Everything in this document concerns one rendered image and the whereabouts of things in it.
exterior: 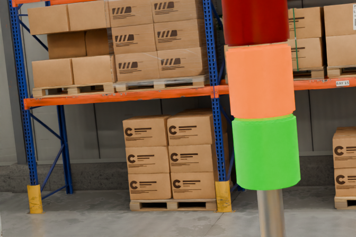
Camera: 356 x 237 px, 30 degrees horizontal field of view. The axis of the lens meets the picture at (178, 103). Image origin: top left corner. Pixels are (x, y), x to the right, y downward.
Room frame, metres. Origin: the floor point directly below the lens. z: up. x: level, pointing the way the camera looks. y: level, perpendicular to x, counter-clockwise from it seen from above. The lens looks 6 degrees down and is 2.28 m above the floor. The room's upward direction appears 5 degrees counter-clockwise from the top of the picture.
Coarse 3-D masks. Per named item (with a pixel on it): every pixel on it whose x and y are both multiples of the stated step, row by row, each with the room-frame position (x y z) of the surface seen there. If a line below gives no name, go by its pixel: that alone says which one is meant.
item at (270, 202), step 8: (264, 192) 0.51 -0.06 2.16; (272, 192) 0.50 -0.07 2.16; (280, 192) 0.51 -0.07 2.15; (264, 200) 0.51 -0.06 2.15; (272, 200) 0.50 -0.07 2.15; (280, 200) 0.51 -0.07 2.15; (264, 208) 0.51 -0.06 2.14; (272, 208) 0.50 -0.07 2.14; (280, 208) 0.51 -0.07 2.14; (264, 216) 0.51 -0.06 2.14; (272, 216) 0.50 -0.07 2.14; (280, 216) 0.51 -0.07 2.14; (264, 224) 0.51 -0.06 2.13; (272, 224) 0.50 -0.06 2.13; (280, 224) 0.51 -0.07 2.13; (264, 232) 0.51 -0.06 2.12; (272, 232) 0.50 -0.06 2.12; (280, 232) 0.51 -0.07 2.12
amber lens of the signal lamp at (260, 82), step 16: (240, 48) 0.51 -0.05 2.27; (256, 48) 0.49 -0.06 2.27; (272, 48) 0.49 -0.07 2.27; (288, 48) 0.50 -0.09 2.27; (240, 64) 0.50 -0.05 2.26; (256, 64) 0.49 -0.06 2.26; (272, 64) 0.49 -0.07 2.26; (288, 64) 0.50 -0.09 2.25; (240, 80) 0.50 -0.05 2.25; (256, 80) 0.49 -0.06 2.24; (272, 80) 0.49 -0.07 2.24; (288, 80) 0.50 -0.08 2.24; (240, 96) 0.50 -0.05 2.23; (256, 96) 0.49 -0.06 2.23; (272, 96) 0.49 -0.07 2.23; (288, 96) 0.50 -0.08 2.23; (240, 112) 0.50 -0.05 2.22; (256, 112) 0.49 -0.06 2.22; (272, 112) 0.49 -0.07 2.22; (288, 112) 0.50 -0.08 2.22
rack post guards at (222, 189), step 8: (216, 184) 8.23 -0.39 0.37; (224, 184) 8.19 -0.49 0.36; (32, 192) 9.03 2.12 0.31; (40, 192) 9.08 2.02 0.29; (216, 192) 8.24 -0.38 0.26; (224, 192) 8.19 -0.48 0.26; (32, 200) 9.04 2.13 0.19; (40, 200) 9.05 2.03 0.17; (224, 200) 8.20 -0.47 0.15; (32, 208) 9.04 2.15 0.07; (40, 208) 9.03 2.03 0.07; (224, 208) 8.20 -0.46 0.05
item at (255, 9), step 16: (224, 0) 0.51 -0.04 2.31; (240, 0) 0.49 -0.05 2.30; (256, 0) 0.49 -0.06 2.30; (272, 0) 0.49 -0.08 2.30; (224, 16) 0.51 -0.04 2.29; (240, 16) 0.49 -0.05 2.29; (256, 16) 0.49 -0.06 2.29; (272, 16) 0.49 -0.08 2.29; (224, 32) 0.51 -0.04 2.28; (240, 32) 0.49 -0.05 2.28; (256, 32) 0.49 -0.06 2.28; (272, 32) 0.49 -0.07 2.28; (288, 32) 0.50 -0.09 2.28
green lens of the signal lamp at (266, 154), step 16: (240, 128) 0.50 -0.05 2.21; (256, 128) 0.49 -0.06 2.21; (272, 128) 0.49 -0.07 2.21; (288, 128) 0.50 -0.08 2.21; (240, 144) 0.50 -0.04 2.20; (256, 144) 0.49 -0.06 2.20; (272, 144) 0.49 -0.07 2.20; (288, 144) 0.49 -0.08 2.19; (240, 160) 0.50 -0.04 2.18; (256, 160) 0.49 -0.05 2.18; (272, 160) 0.49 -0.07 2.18; (288, 160) 0.49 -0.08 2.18; (240, 176) 0.50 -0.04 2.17; (256, 176) 0.49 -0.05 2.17; (272, 176) 0.49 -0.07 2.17; (288, 176) 0.49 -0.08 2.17
